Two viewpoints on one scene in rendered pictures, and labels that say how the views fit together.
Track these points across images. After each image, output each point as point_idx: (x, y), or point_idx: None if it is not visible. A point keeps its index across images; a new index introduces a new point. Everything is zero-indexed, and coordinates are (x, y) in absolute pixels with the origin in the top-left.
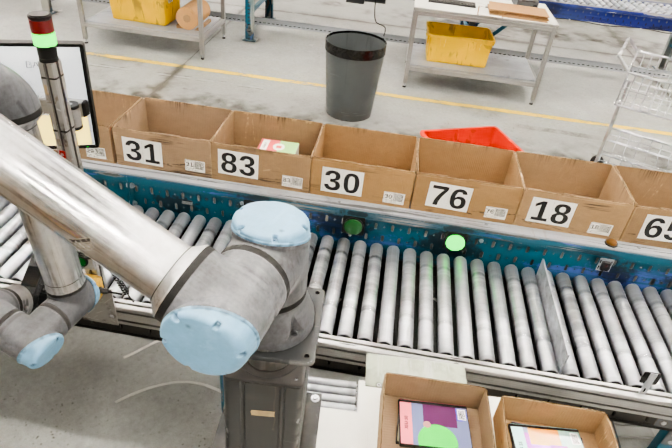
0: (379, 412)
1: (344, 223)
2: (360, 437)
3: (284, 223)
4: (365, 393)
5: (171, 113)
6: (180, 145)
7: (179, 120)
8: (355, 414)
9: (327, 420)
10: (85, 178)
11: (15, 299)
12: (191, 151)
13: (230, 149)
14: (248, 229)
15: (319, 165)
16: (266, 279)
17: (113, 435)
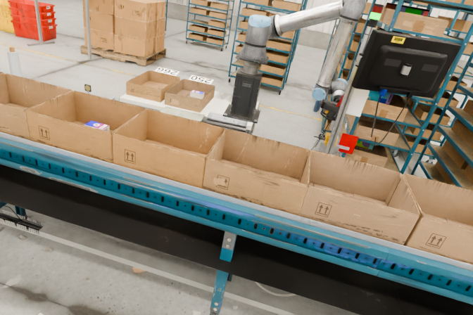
0: (203, 107)
1: None
2: (211, 107)
3: (257, 15)
4: (205, 114)
5: (379, 218)
6: (333, 162)
7: (367, 221)
8: (211, 111)
9: (222, 112)
10: (308, 9)
11: (336, 88)
12: (323, 164)
13: (291, 148)
14: (266, 16)
15: (218, 132)
16: None
17: None
